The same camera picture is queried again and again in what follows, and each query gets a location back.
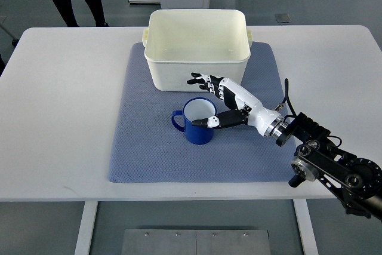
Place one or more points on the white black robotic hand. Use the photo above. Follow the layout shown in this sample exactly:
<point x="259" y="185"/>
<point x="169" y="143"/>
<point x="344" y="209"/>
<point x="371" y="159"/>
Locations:
<point x="243" y="107"/>

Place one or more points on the blue enamel mug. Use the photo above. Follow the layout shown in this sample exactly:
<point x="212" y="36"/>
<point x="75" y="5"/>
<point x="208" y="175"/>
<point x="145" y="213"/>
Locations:
<point x="194" y="109"/>

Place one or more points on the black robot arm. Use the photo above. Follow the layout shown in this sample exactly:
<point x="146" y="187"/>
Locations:
<point x="354" y="181"/>

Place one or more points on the white plastic box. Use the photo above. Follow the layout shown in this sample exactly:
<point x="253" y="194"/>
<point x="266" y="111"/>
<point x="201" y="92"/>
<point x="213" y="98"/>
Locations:
<point x="179" y="42"/>

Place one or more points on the blue grey textured mat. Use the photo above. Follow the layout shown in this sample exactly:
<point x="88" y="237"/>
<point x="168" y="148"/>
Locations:
<point x="147" y="148"/>

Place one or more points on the metal floor plate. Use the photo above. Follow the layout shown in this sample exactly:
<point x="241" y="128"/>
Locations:
<point x="189" y="241"/>

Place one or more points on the white table frame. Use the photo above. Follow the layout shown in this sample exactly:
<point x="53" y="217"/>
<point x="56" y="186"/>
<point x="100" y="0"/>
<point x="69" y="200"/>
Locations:
<point x="305" y="227"/>

